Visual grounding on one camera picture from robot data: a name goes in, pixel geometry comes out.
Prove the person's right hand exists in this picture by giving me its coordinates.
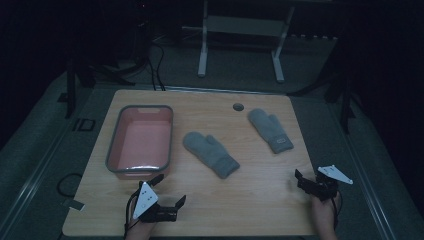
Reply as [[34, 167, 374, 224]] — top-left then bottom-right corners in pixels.
[[311, 191, 342, 240]]

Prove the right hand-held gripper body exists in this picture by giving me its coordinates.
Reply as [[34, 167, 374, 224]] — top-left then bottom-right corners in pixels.
[[297, 164, 354, 202]]

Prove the grey mitten with label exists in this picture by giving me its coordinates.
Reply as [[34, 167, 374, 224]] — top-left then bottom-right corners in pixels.
[[246, 107, 295, 155]]

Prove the person's left hand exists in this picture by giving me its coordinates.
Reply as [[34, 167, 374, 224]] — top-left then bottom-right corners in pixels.
[[124, 217, 158, 240]]

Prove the grey tape piece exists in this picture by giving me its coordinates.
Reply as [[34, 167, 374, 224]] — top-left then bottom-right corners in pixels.
[[61, 198, 86, 212]]

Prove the pink basin with grey rim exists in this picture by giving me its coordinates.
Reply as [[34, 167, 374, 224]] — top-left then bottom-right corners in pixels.
[[105, 104, 175, 181]]

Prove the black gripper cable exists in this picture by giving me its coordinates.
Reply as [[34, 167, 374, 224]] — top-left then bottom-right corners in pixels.
[[330, 189, 343, 232], [123, 188, 143, 239]]

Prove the black looped cable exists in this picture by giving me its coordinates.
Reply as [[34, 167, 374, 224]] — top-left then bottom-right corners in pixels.
[[56, 172, 84, 199]]

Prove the plain grey mitten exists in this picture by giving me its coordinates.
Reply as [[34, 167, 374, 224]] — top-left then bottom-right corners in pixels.
[[182, 130, 241, 180]]

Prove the white metal stand frame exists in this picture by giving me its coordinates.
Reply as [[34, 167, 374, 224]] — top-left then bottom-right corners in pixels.
[[196, 0, 297, 84]]

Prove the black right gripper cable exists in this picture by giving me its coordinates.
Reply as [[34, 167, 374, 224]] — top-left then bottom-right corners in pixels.
[[330, 189, 343, 232]]

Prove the black floor cable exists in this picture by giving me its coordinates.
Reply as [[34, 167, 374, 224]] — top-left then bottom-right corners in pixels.
[[146, 41, 167, 92]]

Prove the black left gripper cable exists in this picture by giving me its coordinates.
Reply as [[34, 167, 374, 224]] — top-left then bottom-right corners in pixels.
[[123, 188, 143, 239]]

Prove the black tripod stand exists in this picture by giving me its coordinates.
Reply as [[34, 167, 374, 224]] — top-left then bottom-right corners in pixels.
[[286, 71, 364, 136], [63, 56, 138, 120]]

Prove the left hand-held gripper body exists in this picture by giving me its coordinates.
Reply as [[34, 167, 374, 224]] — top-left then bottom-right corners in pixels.
[[132, 181, 178, 224]]

